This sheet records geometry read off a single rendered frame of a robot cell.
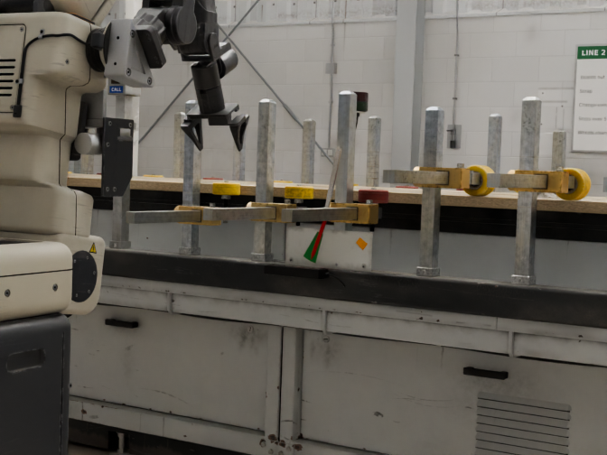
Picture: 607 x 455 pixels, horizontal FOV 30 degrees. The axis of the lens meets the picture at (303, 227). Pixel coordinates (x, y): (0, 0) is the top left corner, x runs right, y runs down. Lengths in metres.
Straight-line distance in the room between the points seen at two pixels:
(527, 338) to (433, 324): 0.25
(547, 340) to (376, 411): 0.68
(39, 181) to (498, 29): 8.57
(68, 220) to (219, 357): 1.32
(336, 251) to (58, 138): 0.92
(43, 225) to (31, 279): 0.33
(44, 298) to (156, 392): 1.72
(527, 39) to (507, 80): 0.41
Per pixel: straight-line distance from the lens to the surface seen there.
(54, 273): 1.99
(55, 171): 2.30
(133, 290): 3.38
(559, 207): 2.86
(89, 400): 3.85
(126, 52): 2.19
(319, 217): 2.73
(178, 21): 2.30
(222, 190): 3.25
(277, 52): 11.72
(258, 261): 3.06
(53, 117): 2.27
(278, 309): 3.07
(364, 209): 2.88
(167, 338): 3.61
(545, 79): 10.37
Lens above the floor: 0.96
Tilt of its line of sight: 3 degrees down
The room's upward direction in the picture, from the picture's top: 2 degrees clockwise
